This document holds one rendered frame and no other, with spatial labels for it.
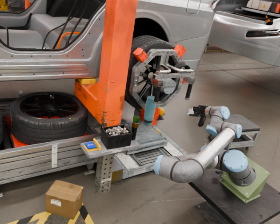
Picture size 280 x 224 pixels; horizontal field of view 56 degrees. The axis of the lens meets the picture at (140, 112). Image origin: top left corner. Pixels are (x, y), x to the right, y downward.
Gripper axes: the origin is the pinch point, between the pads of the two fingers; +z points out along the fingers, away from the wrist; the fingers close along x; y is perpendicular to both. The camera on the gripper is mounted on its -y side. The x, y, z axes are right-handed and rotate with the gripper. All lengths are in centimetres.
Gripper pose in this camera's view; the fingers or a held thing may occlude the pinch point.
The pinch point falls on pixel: (188, 114)
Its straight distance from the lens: 222.3
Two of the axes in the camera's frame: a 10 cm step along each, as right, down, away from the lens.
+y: -1.2, -9.9, -1.0
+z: -6.0, -0.1, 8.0
